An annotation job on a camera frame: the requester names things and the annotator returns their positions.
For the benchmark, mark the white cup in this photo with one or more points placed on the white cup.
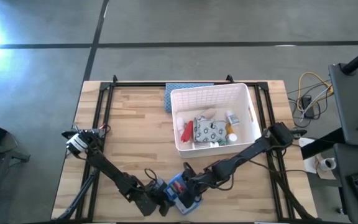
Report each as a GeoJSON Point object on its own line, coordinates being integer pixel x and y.
{"type": "Point", "coordinates": [328, 163]}

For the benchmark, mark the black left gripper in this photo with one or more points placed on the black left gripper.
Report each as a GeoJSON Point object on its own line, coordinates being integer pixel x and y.
{"type": "Point", "coordinates": [156, 191]}

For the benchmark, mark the blue first aid kit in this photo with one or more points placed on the blue first aid kit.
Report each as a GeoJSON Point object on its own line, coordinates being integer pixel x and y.
{"type": "Point", "coordinates": [176, 186]}

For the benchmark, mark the orange pill bottle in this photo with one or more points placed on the orange pill bottle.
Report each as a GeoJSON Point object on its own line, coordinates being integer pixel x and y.
{"type": "Point", "coordinates": [230, 134]}

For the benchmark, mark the black metal table frame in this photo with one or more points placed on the black metal table frame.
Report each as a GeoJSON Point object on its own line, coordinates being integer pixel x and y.
{"type": "Point", "coordinates": [135, 84]}

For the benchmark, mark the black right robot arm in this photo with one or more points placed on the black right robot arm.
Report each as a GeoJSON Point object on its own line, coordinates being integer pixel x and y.
{"type": "Point", "coordinates": [250, 149]}

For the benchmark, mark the grey patterned pouch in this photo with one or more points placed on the grey patterned pouch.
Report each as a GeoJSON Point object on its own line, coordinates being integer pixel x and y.
{"type": "Point", "coordinates": [210, 130]}

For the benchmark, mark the black power adapter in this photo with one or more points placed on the black power adapter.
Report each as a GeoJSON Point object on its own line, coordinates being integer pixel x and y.
{"type": "Point", "coordinates": [308, 104]}

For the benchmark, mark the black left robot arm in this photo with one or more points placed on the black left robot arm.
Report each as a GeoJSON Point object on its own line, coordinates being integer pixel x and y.
{"type": "Point", "coordinates": [110, 169]}

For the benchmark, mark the white perforated plastic basket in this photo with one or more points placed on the white perforated plastic basket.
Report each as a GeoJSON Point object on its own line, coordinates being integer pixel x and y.
{"type": "Point", "coordinates": [207, 96]}

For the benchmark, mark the white paper sheet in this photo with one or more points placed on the white paper sheet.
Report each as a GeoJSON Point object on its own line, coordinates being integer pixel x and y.
{"type": "Point", "coordinates": [311, 163]}

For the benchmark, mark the small white labelled bottle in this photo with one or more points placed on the small white labelled bottle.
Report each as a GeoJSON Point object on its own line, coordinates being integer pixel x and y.
{"type": "Point", "coordinates": [204, 144]}

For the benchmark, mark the white plastic bottle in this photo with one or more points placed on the white plastic bottle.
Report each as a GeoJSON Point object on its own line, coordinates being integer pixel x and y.
{"type": "Point", "coordinates": [232, 118]}

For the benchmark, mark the blue patterned cloth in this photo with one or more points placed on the blue patterned cloth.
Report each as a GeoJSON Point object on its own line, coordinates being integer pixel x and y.
{"type": "Point", "coordinates": [167, 99]}

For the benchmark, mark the black desk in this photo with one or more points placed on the black desk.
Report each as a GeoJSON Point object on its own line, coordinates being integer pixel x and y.
{"type": "Point", "coordinates": [353, 93]}

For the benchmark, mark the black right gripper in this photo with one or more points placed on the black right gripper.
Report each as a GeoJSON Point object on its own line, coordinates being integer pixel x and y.
{"type": "Point", "coordinates": [204, 180]}

